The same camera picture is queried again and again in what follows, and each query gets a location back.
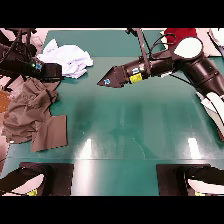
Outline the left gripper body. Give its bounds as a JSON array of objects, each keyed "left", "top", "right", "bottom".
[{"left": 41, "top": 62, "right": 64, "bottom": 83}]

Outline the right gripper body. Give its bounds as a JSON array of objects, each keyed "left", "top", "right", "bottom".
[{"left": 111, "top": 57, "right": 152, "bottom": 89}]

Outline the brown garment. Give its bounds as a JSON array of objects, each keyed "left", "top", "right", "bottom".
[{"left": 1, "top": 76, "right": 69, "bottom": 154}]

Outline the white garment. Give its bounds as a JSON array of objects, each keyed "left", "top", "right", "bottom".
[{"left": 37, "top": 38, "right": 95, "bottom": 80}]

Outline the red garment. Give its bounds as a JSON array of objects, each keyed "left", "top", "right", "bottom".
[{"left": 162, "top": 28, "right": 198, "bottom": 52}]

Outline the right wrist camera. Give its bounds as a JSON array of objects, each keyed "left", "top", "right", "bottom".
[{"left": 125, "top": 28, "right": 153, "bottom": 72}]

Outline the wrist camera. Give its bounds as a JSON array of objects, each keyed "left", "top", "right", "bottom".
[
  {"left": 13, "top": 28, "right": 38, "bottom": 51},
  {"left": 125, "top": 28, "right": 153, "bottom": 72}
]

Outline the black cable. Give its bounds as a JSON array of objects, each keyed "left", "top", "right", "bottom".
[{"left": 148, "top": 32, "right": 178, "bottom": 60}]

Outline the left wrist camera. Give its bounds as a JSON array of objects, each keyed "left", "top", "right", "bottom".
[{"left": 13, "top": 28, "right": 38, "bottom": 51}]

